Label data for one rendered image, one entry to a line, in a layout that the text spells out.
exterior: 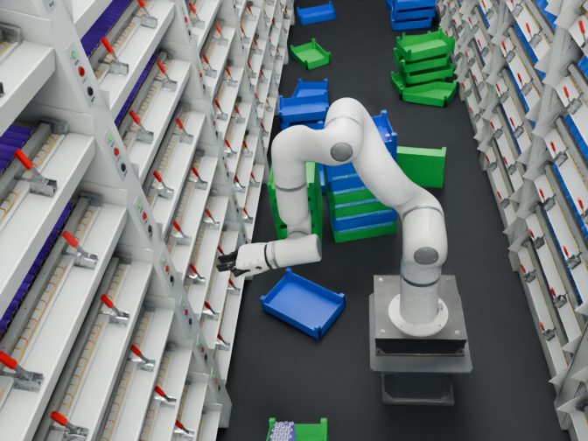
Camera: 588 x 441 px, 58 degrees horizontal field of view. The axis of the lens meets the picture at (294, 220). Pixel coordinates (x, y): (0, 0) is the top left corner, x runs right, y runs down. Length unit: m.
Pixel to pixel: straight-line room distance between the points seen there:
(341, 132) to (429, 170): 1.54
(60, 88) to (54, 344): 0.47
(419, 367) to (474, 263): 0.80
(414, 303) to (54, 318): 1.04
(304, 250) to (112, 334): 0.62
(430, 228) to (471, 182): 1.44
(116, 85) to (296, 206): 0.56
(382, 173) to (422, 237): 0.20
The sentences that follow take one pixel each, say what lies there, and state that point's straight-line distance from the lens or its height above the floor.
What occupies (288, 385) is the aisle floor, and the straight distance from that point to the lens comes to 2.12.
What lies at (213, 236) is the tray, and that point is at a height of 0.51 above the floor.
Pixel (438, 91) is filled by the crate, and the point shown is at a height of 0.00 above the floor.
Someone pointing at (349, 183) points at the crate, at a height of 0.35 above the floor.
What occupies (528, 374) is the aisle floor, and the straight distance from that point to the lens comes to 2.18.
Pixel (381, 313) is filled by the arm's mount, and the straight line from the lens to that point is 1.81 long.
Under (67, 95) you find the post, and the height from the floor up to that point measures 1.36.
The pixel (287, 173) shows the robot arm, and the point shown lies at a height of 0.96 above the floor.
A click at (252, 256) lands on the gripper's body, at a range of 1.65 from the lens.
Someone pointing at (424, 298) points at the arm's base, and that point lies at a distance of 1.68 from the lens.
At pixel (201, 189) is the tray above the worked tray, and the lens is 1.86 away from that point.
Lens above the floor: 1.82
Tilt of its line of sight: 42 degrees down
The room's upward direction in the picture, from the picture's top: 10 degrees counter-clockwise
